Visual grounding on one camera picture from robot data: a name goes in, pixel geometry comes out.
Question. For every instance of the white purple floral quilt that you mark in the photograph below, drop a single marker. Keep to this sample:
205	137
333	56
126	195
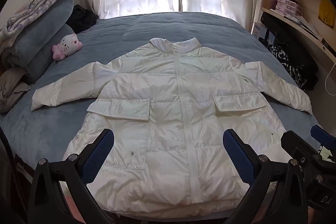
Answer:
39	3

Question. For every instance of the blue fleece bed cover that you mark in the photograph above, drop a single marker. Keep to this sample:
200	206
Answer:
157	27

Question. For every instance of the black crumpled clothing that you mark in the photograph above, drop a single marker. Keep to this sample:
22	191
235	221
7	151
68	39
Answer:
81	19

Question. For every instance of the grey crumpled cloth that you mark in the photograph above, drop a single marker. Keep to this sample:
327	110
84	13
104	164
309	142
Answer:
11	90

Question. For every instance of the white and blue cardboard box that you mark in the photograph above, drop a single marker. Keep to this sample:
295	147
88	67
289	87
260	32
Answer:
258	31

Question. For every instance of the yellow cloth bag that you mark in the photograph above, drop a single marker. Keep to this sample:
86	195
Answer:
326	14

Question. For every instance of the stack of purple white boxes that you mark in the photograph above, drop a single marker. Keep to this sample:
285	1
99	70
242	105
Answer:
287	6

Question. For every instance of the white and pink cat plush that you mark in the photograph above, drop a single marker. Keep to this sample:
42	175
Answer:
68	43

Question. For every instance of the blue fleece pillow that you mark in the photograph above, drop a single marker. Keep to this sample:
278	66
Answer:
39	29
50	56

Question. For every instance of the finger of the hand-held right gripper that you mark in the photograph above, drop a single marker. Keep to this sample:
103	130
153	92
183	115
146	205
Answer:
321	134
295	142

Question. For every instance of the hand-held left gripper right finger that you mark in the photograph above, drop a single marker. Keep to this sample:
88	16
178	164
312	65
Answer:
237	154

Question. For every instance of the black and white patterned cloth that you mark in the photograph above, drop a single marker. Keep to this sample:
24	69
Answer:
288	66

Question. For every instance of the black patterned garment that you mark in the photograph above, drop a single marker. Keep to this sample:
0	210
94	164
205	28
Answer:
299	53

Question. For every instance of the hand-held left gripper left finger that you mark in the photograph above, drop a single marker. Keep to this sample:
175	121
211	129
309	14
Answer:
98	153

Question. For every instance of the white puffer jacket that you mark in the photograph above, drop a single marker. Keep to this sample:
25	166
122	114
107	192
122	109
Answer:
168	108

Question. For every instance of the pile of papers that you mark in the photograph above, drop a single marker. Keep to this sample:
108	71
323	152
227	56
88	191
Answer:
304	24

